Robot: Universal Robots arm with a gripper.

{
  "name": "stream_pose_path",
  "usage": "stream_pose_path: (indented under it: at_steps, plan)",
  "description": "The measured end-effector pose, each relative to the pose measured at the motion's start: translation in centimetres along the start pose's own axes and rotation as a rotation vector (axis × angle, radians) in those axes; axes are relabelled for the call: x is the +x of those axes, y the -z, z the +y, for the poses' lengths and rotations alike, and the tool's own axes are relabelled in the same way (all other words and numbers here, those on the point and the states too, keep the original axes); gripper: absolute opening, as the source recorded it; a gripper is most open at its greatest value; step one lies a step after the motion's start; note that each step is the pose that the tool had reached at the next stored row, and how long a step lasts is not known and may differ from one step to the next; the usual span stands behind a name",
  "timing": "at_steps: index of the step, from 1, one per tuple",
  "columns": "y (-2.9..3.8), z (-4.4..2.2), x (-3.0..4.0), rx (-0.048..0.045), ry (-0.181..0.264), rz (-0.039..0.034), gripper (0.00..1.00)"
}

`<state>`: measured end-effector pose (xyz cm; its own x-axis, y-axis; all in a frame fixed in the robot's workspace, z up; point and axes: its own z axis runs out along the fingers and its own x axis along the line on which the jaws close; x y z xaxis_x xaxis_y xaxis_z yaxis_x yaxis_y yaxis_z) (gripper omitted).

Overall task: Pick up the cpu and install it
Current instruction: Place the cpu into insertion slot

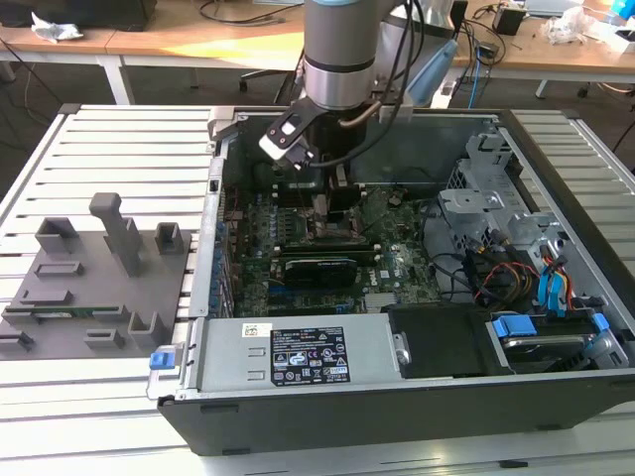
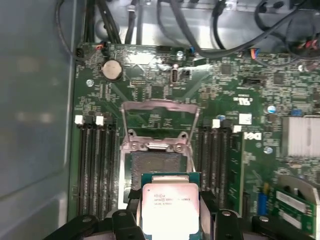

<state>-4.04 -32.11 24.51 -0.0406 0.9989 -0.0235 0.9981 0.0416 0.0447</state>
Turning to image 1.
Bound metal socket cover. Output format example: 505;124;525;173
355;190;392;237

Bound CPU socket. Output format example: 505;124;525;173
305;205;362;245

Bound black graphics card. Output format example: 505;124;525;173
279;251;359;290

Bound green motherboard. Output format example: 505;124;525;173
217;185;444;318

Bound black office chair base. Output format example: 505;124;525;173
239;68;303;106

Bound silver chipset heatsink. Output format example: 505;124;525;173
364;292;397;314

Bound white power adapter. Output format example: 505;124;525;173
430;78;458;109

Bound grey case corner hinge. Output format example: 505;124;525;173
206;106;237;146

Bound silver drive cage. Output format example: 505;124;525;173
436;126;572;272

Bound wooden office desk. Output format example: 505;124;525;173
0;23;136;106
106;22;307;70
445;0;635;100

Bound silver power supply unit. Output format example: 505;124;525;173
190;316;401;401

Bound small black box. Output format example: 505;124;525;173
492;5;527;37

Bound black open PC case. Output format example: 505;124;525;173
157;105;635;457

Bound blue case latch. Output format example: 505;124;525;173
147;348;176;372

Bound hard disk in blue carrier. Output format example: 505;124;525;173
487;310;614;376

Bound grey parts rack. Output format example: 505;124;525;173
0;191;193;361

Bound silver laptop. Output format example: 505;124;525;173
524;0;584;15

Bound clear plastic wrap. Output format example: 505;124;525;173
539;5;599;47

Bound green RAM stick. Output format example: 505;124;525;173
2;305;125;320

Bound white flat box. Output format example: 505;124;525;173
582;22;635;55

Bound crumpled white paper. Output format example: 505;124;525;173
30;10;85;44

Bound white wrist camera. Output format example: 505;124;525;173
257;98;318;173

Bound black wire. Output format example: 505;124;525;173
419;195;477;301

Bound blue network cable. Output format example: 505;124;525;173
469;42;486;109

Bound red yellow power wires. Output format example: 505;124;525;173
465;241;543;304

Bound blue flat data wire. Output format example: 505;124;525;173
536;262;572;319

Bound orange data wire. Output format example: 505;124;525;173
541;247;604;312

